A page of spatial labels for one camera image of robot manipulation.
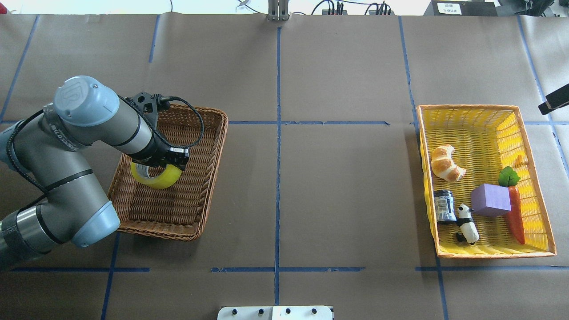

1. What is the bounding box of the purple foam block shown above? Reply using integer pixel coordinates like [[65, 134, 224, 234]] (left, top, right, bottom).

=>
[[471, 184, 512, 217]]

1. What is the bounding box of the black power strip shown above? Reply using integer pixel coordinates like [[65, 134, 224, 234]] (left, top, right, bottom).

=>
[[313, 0, 395, 16]]

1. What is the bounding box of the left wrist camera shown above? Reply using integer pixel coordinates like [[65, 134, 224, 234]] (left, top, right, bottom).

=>
[[125, 92, 172, 127]]

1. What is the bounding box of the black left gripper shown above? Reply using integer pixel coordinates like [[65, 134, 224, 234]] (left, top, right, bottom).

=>
[[131, 134, 190, 171]]

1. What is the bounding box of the black power box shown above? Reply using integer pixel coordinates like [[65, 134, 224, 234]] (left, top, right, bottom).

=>
[[423, 0, 498, 16]]

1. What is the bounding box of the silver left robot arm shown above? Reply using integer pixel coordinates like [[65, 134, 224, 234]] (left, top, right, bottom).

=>
[[1, 75, 191, 272]]

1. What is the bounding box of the toy croissant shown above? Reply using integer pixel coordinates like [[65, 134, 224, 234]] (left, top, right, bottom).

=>
[[430, 144, 467, 182]]

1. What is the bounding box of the small dark can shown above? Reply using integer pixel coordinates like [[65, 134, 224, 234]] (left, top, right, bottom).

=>
[[433, 190, 457, 224]]

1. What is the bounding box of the yellow tape roll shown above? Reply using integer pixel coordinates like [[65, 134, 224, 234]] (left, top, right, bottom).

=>
[[130, 162, 182, 190]]

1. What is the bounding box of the brown wicker basket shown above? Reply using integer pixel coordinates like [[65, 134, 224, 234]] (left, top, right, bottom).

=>
[[108, 107, 229, 241]]

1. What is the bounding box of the aluminium frame post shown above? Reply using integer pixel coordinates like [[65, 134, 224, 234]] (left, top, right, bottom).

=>
[[267, 0, 290, 21]]

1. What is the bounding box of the toy panda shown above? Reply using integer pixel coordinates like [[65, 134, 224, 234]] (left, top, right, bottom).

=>
[[456, 203, 480, 245]]

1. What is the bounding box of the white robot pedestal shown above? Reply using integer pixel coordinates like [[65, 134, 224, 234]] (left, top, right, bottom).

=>
[[217, 305, 335, 320]]

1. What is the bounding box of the toy carrot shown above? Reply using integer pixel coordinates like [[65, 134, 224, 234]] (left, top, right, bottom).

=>
[[498, 166, 525, 245]]

